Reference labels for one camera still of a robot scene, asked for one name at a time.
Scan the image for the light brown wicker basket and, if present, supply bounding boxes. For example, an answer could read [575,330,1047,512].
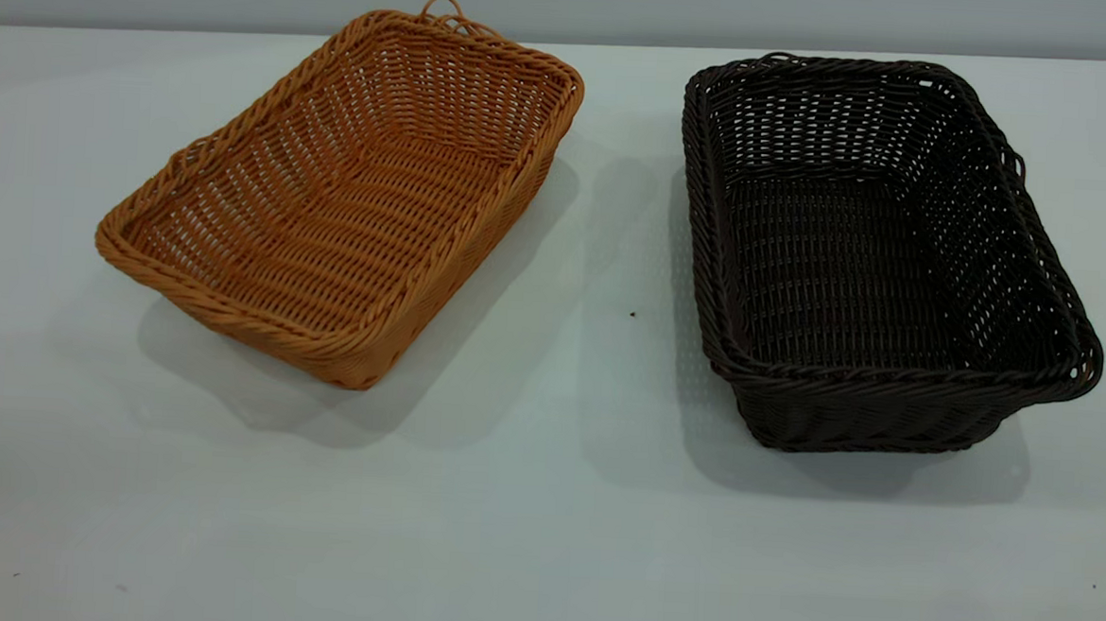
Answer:
[88,0,590,402]

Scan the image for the dark brown wicker basket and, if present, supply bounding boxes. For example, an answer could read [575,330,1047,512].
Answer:
[665,47,1106,469]

